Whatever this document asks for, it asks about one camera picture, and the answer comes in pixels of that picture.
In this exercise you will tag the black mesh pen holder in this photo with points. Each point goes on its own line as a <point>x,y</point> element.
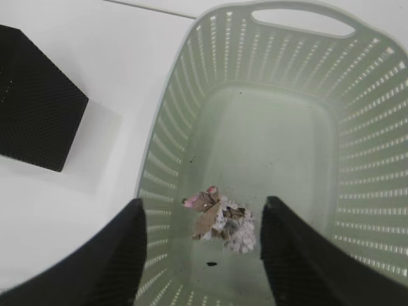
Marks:
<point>41,108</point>

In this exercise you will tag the green plastic woven basket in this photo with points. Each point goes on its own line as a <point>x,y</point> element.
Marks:
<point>292,99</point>

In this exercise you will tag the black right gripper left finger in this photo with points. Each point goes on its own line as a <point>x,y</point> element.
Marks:
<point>106,270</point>

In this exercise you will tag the paper scrap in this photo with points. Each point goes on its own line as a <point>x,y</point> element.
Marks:
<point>222,218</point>

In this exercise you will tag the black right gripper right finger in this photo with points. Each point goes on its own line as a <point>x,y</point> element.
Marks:
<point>304,268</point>

